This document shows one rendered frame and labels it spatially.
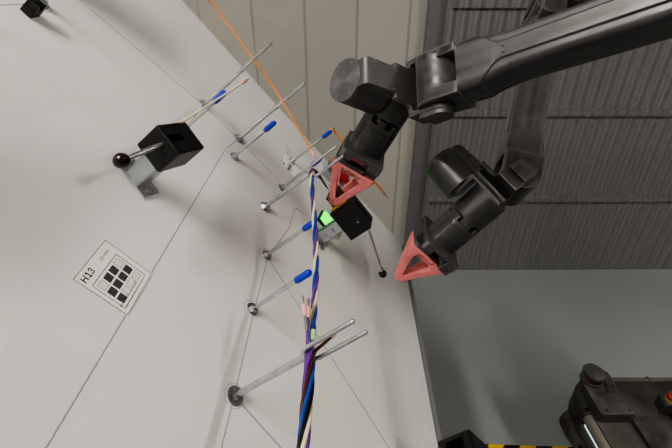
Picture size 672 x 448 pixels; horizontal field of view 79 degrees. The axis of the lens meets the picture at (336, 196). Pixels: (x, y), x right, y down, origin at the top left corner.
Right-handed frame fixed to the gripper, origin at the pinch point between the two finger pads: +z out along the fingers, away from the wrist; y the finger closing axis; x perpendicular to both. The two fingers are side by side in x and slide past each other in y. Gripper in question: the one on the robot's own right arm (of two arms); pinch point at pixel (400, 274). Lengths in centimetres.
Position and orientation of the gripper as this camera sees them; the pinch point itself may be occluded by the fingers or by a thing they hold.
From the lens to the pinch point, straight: 70.3
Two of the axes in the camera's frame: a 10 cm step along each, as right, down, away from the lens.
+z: -6.5, 6.7, 3.6
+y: -1.6, 3.4, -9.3
